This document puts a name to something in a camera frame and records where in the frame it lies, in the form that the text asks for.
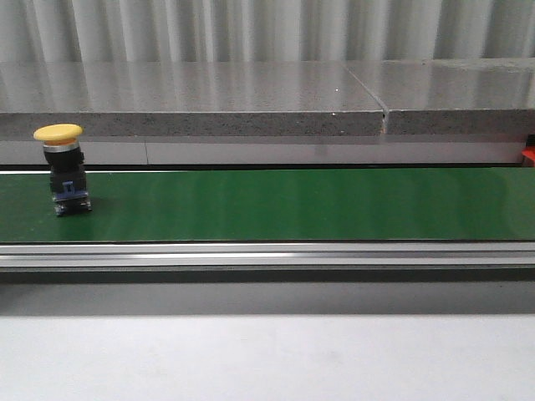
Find red plastic object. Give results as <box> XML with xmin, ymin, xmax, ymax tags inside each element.
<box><xmin>522</xmin><ymin>135</ymin><xmax>535</xmax><ymax>167</ymax></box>

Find aluminium conveyor side rail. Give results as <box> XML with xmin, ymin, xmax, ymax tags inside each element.
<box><xmin>1</xmin><ymin>241</ymin><xmax>534</xmax><ymax>283</ymax></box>

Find green conveyor belt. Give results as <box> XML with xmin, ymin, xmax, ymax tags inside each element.
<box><xmin>1</xmin><ymin>167</ymin><xmax>534</xmax><ymax>242</ymax></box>

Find yellow mushroom push button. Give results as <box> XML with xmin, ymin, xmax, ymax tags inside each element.
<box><xmin>33</xmin><ymin>124</ymin><xmax>92</xmax><ymax>216</ymax></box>

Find grey stone counter slab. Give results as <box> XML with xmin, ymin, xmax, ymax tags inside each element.
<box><xmin>1</xmin><ymin>58</ymin><xmax>534</xmax><ymax>140</ymax></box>

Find white pleated curtain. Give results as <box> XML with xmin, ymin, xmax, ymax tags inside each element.
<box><xmin>1</xmin><ymin>1</ymin><xmax>534</xmax><ymax>62</ymax></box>

